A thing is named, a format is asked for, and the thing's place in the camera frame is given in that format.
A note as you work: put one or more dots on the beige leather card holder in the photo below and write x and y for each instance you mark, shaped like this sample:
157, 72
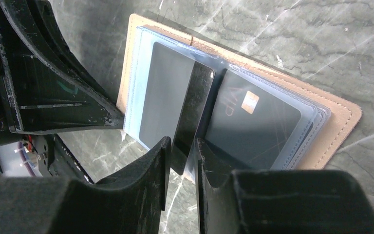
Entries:
326, 120

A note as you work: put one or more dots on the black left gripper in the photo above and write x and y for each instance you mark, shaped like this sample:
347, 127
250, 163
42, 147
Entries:
44, 89

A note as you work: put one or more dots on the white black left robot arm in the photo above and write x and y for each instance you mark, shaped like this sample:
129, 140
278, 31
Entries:
40, 155

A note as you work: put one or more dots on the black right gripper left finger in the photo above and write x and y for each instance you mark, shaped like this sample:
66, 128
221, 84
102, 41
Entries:
129, 201

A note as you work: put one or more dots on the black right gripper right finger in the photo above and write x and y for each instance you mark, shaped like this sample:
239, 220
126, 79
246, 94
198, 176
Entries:
238, 201

